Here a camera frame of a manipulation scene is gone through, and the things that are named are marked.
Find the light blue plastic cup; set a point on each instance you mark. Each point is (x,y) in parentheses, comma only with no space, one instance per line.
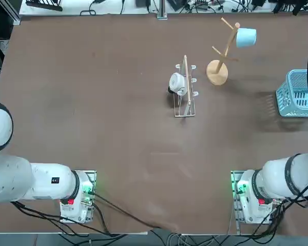
(246,38)

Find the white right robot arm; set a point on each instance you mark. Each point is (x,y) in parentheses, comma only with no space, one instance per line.
(279,179)

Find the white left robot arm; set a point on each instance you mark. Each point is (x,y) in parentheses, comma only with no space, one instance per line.
(41,184)

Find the wooden cup tree rack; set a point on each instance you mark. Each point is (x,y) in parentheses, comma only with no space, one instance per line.
(216,74)

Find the light blue plastic basket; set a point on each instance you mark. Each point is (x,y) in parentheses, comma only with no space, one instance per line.
(285,102)

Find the white mug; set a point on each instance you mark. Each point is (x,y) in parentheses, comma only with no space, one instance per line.
(176,81)

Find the black power adapter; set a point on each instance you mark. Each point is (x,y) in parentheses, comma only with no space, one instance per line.
(178,4)
(143,3)

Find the black slotted stand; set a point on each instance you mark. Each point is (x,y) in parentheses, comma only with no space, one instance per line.
(41,4)

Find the aluminium corner profile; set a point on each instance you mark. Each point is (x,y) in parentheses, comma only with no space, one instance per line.
(14,18)

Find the aluminium frame post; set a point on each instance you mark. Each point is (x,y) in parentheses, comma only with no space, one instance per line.
(161,12)

